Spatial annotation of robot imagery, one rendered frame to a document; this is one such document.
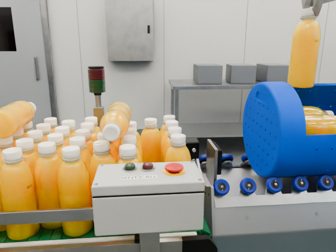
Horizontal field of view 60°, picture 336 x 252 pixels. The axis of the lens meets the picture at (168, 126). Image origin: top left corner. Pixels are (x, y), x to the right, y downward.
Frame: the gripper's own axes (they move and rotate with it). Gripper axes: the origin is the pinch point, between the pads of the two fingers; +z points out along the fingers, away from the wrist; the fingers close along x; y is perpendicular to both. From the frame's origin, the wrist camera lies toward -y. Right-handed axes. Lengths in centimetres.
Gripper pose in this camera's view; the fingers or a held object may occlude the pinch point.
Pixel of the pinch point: (309, 12)
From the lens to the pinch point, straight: 93.3
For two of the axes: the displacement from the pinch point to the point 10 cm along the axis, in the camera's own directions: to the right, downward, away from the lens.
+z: 0.0, 9.7, 2.5
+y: 10.0, -0.2, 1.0
